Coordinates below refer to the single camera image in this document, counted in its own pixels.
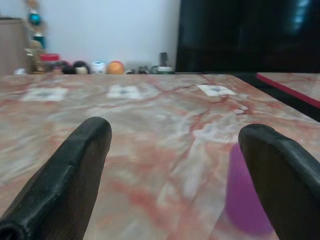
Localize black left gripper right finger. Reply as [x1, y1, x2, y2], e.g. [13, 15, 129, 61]
[238, 124, 320, 240]

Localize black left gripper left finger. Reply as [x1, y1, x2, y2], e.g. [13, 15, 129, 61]
[0, 116, 113, 240]

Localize purple plastic cup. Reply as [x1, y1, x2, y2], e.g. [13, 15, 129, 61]
[223, 143, 275, 235]

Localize white paper sticker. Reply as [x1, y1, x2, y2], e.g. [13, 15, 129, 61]
[21, 87, 68, 102]
[196, 84, 237, 97]
[106, 84, 143, 100]

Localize white round doll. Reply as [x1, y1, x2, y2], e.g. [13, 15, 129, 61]
[91, 60, 108, 75]

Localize red lid jar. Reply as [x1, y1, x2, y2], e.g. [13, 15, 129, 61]
[39, 53, 61, 72]

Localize gold figurine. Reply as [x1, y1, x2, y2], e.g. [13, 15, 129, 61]
[24, 41, 45, 75]

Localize orange round doll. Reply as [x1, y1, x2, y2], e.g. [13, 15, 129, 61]
[107, 60, 125, 75]

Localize teal cylinder ornament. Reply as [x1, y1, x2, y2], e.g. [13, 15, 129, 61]
[33, 33, 46, 49]

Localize light wooden cabinet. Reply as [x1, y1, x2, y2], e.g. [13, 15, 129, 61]
[0, 17, 31, 76]

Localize green and white toy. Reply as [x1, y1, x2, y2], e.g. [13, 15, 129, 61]
[157, 65, 175, 75]

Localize black flat television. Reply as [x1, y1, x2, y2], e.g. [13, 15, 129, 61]
[174, 0, 320, 74]

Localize teal bauble ornament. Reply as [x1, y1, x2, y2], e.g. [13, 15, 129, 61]
[28, 12, 42, 26]

